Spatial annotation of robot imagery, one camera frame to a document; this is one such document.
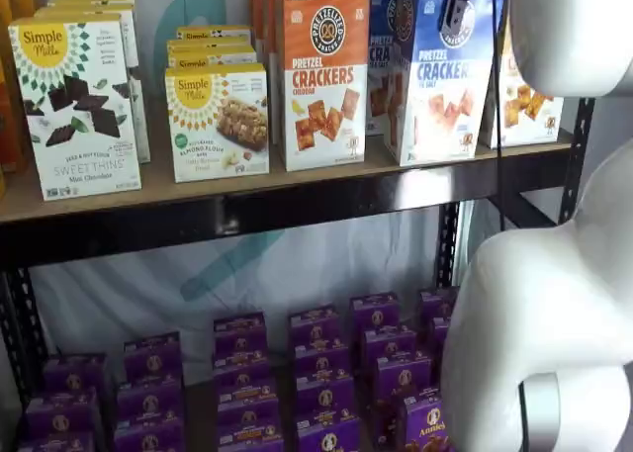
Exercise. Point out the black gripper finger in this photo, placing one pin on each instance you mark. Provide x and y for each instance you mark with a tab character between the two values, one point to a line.
452	14

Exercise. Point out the blue white pretzel crackers box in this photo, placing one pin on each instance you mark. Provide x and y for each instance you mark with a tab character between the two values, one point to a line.
381	51
440	101

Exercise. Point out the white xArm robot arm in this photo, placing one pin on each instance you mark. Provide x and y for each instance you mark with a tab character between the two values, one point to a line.
544	298

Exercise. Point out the gold white pretzel crackers box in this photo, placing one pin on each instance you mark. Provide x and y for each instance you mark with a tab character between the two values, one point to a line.
524	111

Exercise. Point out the orange white pretzel crackers box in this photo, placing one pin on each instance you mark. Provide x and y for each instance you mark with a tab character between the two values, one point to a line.
269	51
255	17
324	76

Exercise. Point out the Simple Mills almond bars box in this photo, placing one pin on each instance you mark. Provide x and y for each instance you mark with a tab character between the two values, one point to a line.
212	32
217	125
212	54

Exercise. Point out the purple Annie's box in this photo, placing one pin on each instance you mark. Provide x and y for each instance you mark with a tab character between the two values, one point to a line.
329	439
376	313
54	444
247	420
321	360
439	333
435	306
403	378
240	333
242	368
247	395
148	439
153	358
388	345
74	378
62	417
420	427
324	397
249	442
314	326
148	402

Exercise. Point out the black metal shelf rack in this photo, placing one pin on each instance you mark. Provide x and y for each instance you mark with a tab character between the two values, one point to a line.
247	224

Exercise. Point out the wooden shelf board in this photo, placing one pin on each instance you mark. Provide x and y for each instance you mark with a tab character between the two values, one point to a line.
148	195

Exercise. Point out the white backdrop sheet teal logo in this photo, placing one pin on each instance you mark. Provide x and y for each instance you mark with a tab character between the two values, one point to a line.
148	284

